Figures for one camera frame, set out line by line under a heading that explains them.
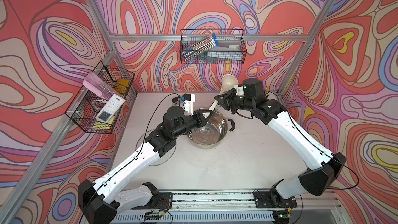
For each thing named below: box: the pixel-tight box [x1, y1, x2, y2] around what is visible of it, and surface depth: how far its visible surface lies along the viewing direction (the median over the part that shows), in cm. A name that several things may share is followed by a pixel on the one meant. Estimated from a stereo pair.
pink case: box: [81, 72, 113, 98], surface depth 73 cm
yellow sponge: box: [115, 79, 130, 95], surface depth 82 cm
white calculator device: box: [95, 93, 126, 123], surface depth 70 cm
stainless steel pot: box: [187, 110, 236, 150], surface depth 98 cm
